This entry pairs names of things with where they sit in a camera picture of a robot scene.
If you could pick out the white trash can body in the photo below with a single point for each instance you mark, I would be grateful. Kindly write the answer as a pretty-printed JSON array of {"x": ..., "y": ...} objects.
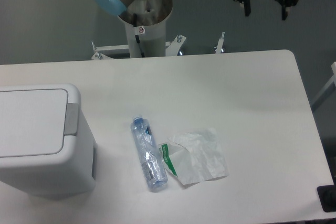
[{"x": 70, "y": 171}]

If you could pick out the white trash can lid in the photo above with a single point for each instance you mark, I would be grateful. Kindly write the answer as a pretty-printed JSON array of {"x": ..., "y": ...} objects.
[{"x": 32, "y": 122}]

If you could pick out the white green paper wrapper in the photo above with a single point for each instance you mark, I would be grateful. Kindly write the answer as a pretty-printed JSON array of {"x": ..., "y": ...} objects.
[{"x": 194, "y": 157}]

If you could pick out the crushed clear plastic bottle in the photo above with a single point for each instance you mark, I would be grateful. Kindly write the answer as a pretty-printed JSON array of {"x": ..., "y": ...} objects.
[{"x": 149, "y": 154}]

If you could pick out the black device at table edge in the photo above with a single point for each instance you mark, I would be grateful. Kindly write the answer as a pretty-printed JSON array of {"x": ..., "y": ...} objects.
[{"x": 327, "y": 197}]

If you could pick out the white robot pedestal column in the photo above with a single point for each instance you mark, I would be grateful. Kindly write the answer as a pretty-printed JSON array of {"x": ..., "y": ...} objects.
[{"x": 147, "y": 17}]

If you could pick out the white frame at right edge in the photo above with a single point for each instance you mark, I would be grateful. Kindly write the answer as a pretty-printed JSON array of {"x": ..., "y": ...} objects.
[{"x": 325, "y": 91}]

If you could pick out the white pedestal base frame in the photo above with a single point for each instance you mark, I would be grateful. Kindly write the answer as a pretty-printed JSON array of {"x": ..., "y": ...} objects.
[{"x": 141, "y": 46}]

